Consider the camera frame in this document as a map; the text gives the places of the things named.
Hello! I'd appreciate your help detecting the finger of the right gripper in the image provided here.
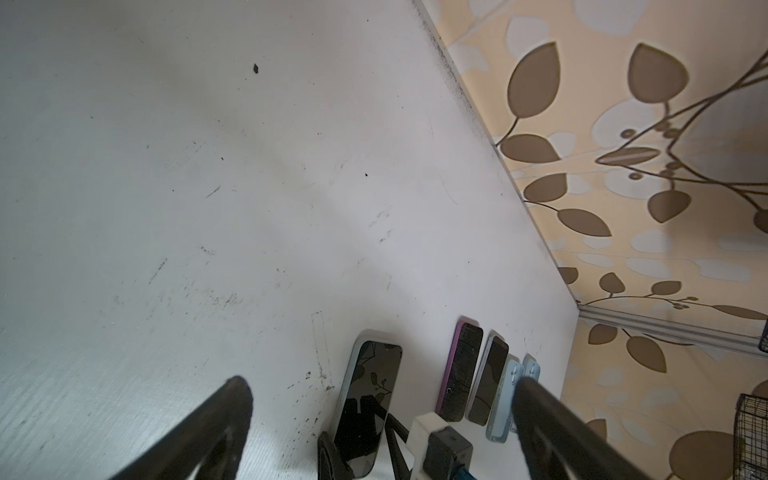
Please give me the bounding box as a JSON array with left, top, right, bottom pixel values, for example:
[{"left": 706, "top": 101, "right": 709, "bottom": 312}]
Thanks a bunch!
[
  {"left": 384, "top": 414, "right": 411, "bottom": 480},
  {"left": 317, "top": 431, "right": 354, "bottom": 480}
]

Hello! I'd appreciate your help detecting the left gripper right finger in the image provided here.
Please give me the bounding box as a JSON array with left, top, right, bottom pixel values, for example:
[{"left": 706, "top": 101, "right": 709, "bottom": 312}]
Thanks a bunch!
[{"left": 512, "top": 377, "right": 647, "bottom": 479}]

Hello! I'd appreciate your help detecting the light blue phone case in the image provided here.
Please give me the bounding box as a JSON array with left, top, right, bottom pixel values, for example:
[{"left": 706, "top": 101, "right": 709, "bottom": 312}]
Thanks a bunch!
[
  {"left": 522, "top": 354, "right": 541, "bottom": 381},
  {"left": 486, "top": 355, "right": 524, "bottom": 443}
]

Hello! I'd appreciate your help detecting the black smartphone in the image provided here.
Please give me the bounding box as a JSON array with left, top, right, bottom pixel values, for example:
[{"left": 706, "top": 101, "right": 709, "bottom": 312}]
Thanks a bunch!
[
  {"left": 435, "top": 316, "right": 483, "bottom": 422},
  {"left": 466, "top": 330, "right": 509, "bottom": 426},
  {"left": 330, "top": 330, "right": 403, "bottom": 479}
]

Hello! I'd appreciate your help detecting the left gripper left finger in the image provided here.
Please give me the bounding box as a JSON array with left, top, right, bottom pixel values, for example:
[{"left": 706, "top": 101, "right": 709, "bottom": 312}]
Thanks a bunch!
[{"left": 114, "top": 376, "right": 253, "bottom": 479}]

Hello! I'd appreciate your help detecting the right black wire basket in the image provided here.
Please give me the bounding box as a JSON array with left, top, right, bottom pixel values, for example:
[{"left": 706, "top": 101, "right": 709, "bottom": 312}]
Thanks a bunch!
[{"left": 733, "top": 320, "right": 768, "bottom": 480}]

